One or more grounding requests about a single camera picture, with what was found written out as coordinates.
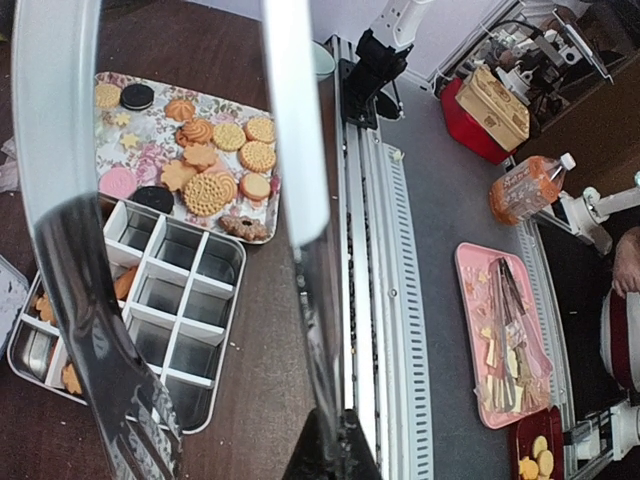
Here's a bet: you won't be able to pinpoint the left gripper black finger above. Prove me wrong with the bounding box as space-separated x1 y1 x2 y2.
282 408 380 480

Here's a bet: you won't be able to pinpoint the silver serving tongs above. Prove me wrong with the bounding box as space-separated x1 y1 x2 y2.
11 1 357 479

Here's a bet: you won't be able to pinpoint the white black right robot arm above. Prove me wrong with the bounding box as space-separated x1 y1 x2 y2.
339 0 431 130

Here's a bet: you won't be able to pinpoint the pink tray with scraps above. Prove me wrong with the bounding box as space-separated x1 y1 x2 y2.
454 242 553 429

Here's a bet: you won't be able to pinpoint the dark red tray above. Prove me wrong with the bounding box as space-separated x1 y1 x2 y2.
510 406 565 479

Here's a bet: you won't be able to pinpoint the grey divided cookie tin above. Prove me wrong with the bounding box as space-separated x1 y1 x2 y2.
7 197 249 435

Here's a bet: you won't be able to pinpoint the flower shaped brown cookie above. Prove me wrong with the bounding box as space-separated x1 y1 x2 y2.
218 215 269 242

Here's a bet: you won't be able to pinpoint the leaf cookie in tin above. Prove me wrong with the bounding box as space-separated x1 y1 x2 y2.
34 293 57 327
61 363 82 395

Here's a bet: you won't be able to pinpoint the tan sandwich biscuit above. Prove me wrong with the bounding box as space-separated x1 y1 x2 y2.
183 172 238 217

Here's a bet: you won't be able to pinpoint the floral rectangular tray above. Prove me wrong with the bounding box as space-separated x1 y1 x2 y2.
95 71 281 245

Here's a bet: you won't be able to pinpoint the orange drink bottle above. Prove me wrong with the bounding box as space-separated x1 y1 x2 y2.
488 153 576 225

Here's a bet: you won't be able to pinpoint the black sandwich cookie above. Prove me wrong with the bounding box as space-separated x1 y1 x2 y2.
129 186 175 214
120 83 155 111

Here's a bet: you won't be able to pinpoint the leaf shaped orange cookie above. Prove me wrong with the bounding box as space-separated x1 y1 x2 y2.
183 144 219 172

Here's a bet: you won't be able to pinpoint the pink sandwich cookie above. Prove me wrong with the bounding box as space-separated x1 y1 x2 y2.
98 167 138 199

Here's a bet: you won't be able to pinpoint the red and cream box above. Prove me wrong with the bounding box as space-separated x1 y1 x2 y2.
440 66 530 165

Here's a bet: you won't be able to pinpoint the silver tin lid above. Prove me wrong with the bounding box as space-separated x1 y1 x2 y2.
0 256 29 355

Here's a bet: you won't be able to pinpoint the pale green ceramic bowl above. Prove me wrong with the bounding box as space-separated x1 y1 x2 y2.
312 42 336 82

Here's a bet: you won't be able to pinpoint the tan biscuit at tongs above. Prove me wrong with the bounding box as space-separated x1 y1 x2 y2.
95 83 122 109

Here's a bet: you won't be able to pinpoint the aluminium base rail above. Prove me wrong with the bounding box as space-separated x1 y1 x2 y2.
322 34 436 480

